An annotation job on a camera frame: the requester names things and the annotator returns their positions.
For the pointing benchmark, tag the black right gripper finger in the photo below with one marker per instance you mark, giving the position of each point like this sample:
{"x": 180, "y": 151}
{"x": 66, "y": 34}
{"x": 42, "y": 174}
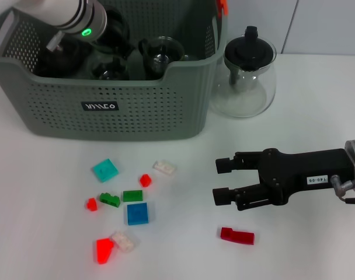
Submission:
{"x": 222, "y": 196}
{"x": 224, "y": 165}

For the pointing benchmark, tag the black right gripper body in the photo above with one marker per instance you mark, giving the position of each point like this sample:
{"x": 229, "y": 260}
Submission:
{"x": 297, "y": 172}

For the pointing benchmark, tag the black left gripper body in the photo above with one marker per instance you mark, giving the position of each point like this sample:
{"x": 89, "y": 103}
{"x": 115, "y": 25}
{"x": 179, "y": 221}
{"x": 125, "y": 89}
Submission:
{"x": 107, "y": 48}

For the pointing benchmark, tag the grey perforated storage bin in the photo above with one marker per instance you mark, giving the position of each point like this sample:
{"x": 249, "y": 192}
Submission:
{"x": 122, "y": 122}

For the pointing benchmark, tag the long dark red brick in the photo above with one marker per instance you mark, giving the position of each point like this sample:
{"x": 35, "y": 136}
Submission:
{"x": 237, "y": 236}

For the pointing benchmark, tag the black ceramic teapot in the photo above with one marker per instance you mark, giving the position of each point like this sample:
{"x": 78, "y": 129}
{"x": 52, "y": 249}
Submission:
{"x": 63, "y": 62}

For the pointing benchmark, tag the small red toy brick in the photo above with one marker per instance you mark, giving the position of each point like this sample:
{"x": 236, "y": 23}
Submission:
{"x": 92, "y": 204}
{"x": 145, "y": 181}

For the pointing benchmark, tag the blue square toy brick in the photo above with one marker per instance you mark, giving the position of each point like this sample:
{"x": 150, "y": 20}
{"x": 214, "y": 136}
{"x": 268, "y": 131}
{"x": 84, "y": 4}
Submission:
{"x": 138, "y": 214}

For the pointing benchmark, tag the flat green two-stud brick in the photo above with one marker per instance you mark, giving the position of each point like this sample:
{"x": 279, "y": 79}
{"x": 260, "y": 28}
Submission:
{"x": 132, "y": 195}

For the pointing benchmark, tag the translucent white square brick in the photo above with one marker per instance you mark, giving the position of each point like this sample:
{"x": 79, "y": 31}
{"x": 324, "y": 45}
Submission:
{"x": 123, "y": 241}

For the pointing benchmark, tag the thick green toy brick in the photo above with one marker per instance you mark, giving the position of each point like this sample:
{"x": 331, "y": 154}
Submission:
{"x": 110, "y": 200}

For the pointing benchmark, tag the glass teapot with black lid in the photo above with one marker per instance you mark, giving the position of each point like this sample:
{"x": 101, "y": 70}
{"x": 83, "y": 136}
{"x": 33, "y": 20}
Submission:
{"x": 250, "y": 52}

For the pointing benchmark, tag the teal square toy brick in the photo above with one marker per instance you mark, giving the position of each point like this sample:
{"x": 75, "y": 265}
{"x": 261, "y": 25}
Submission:
{"x": 105, "y": 170}

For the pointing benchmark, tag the orange clip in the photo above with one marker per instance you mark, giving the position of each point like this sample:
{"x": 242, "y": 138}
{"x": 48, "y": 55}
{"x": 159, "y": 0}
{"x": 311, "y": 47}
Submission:
{"x": 222, "y": 7}

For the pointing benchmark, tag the orange-red wedge toy brick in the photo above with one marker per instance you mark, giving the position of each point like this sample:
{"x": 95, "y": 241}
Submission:
{"x": 104, "y": 251}

